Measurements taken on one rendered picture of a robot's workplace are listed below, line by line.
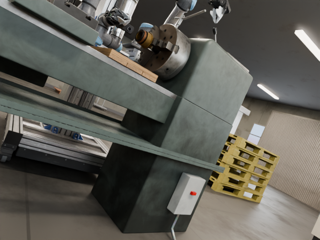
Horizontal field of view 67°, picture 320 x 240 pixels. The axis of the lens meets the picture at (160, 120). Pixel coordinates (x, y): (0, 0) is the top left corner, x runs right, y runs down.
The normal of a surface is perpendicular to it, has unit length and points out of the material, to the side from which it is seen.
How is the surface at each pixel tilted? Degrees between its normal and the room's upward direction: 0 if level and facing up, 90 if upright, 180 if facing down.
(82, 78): 90
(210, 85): 90
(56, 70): 90
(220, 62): 90
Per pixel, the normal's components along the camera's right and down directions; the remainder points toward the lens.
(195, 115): 0.61, 0.28
